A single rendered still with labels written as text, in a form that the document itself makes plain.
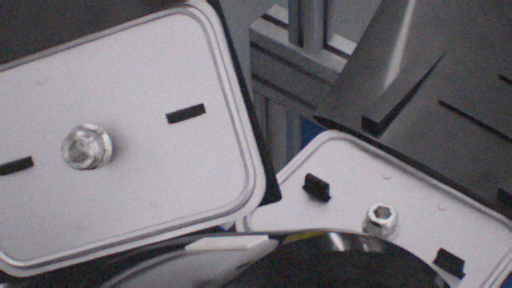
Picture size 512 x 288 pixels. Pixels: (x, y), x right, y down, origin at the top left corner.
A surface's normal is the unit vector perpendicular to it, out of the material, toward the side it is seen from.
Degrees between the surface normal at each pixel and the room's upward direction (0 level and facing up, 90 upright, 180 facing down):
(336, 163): 0
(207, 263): 40
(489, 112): 4
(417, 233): 0
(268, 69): 90
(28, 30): 50
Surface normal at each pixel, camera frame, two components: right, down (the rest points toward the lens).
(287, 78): -0.62, 0.59
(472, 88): 0.00, -0.64
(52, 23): -0.23, 0.08
